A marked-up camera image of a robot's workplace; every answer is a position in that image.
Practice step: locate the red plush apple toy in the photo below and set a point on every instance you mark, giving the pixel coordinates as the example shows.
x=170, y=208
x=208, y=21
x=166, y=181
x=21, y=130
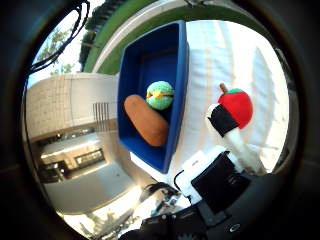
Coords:
x=238, y=105

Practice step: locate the brown plush sausage toy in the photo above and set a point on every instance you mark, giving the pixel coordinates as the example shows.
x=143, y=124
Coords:
x=146, y=121

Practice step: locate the green round plush toy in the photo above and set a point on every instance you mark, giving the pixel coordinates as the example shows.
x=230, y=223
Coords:
x=160, y=95

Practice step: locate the blue plastic container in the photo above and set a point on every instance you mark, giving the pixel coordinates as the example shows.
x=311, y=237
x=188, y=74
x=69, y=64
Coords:
x=150, y=66

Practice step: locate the white table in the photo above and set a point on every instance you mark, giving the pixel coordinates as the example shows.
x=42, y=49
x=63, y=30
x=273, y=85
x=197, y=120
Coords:
x=226, y=56

